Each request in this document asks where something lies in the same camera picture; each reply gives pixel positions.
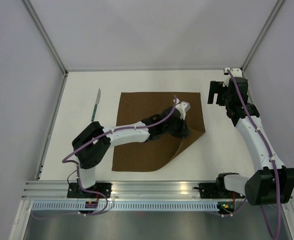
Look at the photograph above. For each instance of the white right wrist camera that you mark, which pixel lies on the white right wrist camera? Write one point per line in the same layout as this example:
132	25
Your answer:
235	72

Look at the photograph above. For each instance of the aluminium frame post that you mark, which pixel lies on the aluminium frame post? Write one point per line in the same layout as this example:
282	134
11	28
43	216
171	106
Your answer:
263	32
44	35

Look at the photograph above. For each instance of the right aluminium frame post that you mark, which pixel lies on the right aluminium frame post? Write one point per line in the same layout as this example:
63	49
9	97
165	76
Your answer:
263	32

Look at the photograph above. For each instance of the left aluminium frame post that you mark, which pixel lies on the left aluminium frame post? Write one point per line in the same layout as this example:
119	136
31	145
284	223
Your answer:
44	35

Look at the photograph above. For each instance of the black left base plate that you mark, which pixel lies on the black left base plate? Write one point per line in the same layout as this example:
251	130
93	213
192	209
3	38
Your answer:
99	191

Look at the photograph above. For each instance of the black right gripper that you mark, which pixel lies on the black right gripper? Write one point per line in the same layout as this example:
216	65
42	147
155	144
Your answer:
216	87

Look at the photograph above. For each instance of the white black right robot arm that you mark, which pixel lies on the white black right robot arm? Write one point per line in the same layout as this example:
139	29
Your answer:
272	181

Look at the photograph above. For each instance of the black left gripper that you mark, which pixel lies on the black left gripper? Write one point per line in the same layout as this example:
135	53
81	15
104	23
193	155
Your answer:
183	131

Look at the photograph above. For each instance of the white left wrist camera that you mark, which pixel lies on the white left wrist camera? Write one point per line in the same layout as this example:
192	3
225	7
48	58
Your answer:
182	107

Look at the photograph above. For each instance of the green handled knife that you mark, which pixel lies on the green handled knife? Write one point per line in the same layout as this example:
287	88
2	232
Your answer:
96	105

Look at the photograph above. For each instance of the white slotted cable duct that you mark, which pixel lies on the white slotted cable duct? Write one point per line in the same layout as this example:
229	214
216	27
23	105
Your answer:
205	206

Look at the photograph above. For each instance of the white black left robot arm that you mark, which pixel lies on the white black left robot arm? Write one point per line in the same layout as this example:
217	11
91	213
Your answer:
92	143

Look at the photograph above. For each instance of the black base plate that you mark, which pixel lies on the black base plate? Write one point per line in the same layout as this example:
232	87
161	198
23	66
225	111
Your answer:
99	191
210	190

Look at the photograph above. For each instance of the brown cloth napkin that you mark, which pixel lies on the brown cloth napkin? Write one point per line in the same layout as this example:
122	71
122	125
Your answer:
153	155

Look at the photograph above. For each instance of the aluminium frame rail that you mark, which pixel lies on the aluminium frame rail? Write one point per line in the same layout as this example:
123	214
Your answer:
120	190

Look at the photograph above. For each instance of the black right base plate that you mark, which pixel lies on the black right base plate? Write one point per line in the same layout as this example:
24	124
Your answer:
210	190

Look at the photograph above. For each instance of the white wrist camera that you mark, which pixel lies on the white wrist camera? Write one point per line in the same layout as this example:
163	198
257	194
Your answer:
235	72
182	107

